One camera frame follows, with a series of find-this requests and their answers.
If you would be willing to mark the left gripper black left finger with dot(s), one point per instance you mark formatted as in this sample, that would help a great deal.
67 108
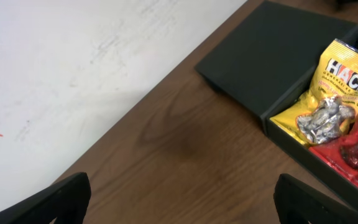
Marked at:
64 202

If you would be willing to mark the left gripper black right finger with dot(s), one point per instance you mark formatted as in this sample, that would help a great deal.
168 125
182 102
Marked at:
297 202

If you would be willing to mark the yellow Hacks candy bag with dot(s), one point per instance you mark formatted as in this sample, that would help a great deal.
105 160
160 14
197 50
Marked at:
326 109

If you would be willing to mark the dark green box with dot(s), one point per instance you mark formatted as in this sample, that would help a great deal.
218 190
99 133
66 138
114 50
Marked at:
267 62

